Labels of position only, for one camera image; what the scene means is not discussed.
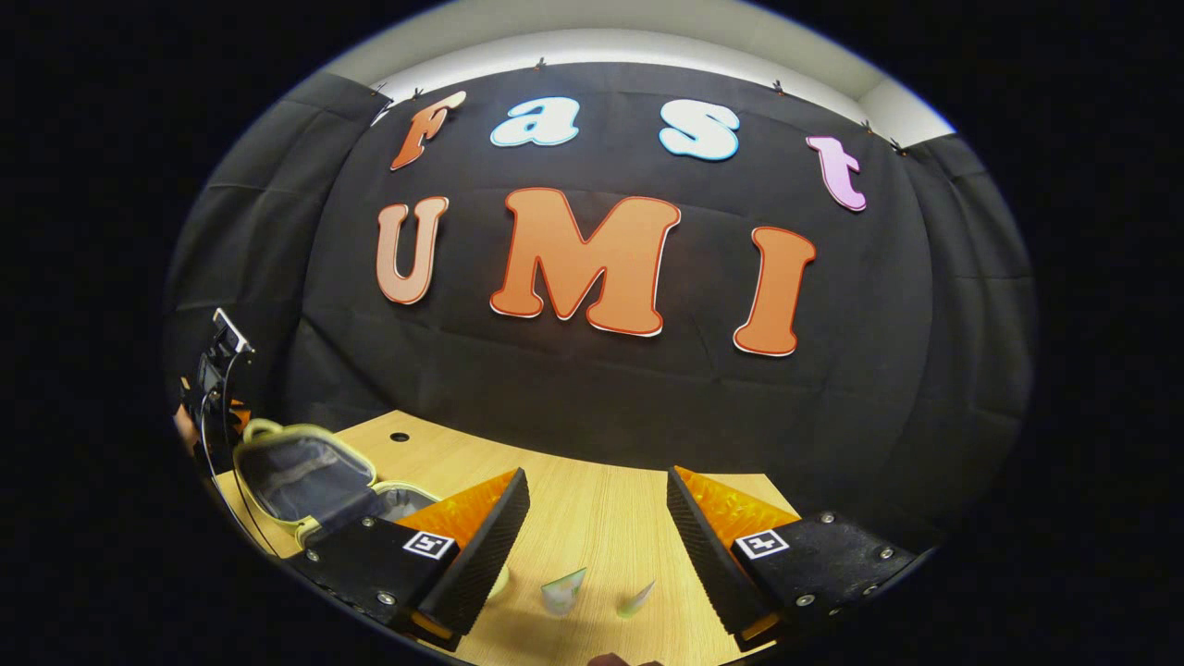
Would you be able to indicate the green and white cream tube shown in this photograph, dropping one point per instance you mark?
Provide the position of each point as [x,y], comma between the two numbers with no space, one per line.
[564,592]

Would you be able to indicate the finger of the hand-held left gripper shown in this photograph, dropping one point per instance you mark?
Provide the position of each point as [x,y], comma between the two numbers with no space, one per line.
[242,418]

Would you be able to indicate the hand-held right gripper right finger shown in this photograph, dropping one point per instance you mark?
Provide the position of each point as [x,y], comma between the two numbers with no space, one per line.
[703,555]

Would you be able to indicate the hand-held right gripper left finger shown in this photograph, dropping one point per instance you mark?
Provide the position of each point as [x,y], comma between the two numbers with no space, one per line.
[490,546]

